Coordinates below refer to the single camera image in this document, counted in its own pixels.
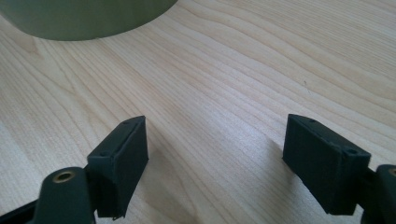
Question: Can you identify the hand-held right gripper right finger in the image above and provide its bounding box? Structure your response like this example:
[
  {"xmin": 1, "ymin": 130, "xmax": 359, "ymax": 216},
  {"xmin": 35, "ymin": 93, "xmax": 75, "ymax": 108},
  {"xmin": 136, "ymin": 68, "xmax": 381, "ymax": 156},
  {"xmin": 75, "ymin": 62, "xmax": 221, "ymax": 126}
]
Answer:
[{"xmin": 282, "ymin": 113, "xmax": 372, "ymax": 217}]

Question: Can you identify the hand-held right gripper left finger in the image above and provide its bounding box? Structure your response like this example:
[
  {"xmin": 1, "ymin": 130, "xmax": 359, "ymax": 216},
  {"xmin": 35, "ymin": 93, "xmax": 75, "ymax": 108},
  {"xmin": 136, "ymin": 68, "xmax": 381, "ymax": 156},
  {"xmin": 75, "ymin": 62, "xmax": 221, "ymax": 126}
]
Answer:
[{"xmin": 87, "ymin": 115, "xmax": 149, "ymax": 220}]

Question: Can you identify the green plastic bin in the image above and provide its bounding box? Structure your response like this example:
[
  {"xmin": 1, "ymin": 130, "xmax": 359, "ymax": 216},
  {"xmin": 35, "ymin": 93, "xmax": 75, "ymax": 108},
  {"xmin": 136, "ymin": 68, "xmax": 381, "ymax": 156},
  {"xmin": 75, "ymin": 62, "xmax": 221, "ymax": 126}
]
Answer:
[{"xmin": 0, "ymin": 0, "xmax": 179, "ymax": 42}]

